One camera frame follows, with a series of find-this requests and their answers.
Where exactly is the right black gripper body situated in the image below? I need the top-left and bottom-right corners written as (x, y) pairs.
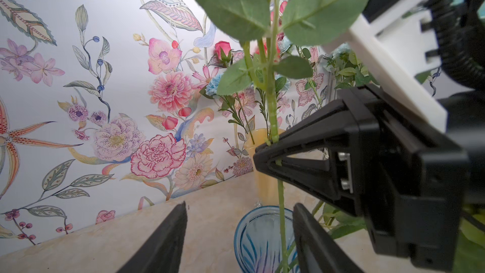
top-left (333, 86), bottom-right (484, 270)

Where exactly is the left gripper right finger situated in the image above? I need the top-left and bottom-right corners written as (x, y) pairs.
top-left (293, 203), bottom-right (362, 273)

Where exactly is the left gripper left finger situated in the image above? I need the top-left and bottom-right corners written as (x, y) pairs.
top-left (117, 202), bottom-right (188, 273)

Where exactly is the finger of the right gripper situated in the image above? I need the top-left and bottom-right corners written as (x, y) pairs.
top-left (256, 100), bottom-right (358, 216)

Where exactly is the light blue rose stem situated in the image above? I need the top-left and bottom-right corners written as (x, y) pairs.
top-left (191, 0), bottom-right (383, 273)

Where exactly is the red rose stem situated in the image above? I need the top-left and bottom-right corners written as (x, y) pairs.
top-left (311, 201), bottom-right (484, 272)

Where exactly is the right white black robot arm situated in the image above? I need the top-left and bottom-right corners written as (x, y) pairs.
top-left (254, 0), bottom-right (484, 272)

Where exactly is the blue purple glass vase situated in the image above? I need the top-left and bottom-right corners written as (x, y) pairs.
top-left (234, 206), bottom-right (282, 272)

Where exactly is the yellow ruffled glass vase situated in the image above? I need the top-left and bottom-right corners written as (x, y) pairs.
top-left (245, 128), bottom-right (279, 206)

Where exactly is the pink rose blue carnation bouquet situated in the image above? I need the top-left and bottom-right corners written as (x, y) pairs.
top-left (200, 39), bottom-right (289, 145)

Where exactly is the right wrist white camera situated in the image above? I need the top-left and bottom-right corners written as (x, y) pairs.
top-left (322, 0), bottom-right (448, 133)

